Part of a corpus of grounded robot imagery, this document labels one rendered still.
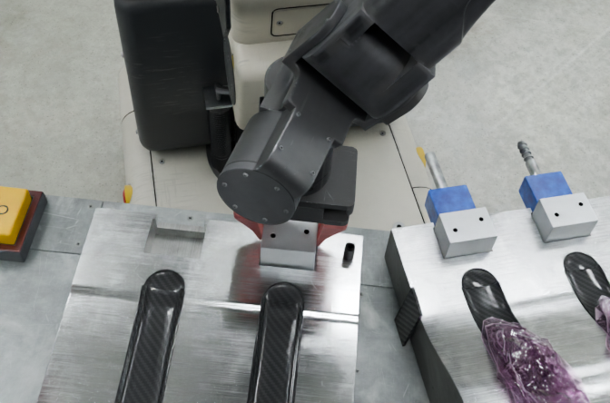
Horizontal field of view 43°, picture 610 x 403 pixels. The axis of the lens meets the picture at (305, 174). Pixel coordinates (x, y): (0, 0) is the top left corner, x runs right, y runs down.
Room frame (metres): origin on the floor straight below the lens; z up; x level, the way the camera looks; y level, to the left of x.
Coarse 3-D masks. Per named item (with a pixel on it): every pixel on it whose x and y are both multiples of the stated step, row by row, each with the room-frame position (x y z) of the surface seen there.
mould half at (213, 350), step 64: (128, 256) 0.37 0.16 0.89; (256, 256) 0.38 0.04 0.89; (320, 256) 0.38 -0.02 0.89; (64, 320) 0.30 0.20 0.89; (128, 320) 0.30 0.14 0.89; (192, 320) 0.31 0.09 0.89; (256, 320) 0.31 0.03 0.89; (320, 320) 0.32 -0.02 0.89; (64, 384) 0.24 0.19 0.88; (192, 384) 0.25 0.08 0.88; (320, 384) 0.26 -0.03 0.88
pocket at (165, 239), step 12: (156, 216) 0.42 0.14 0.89; (156, 228) 0.41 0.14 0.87; (168, 228) 0.41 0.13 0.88; (180, 228) 0.41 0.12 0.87; (192, 228) 0.41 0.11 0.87; (204, 228) 0.41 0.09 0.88; (156, 240) 0.41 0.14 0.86; (168, 240) 0.41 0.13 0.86; (180, 240) 0.41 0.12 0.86; (192, 240) 0.41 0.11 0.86; (144, 252) 0.38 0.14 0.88; (156, 252) 0.39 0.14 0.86; (168, 252) 0.39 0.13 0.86; (180, 252) 0.39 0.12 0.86; (192, 252) 0.39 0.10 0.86
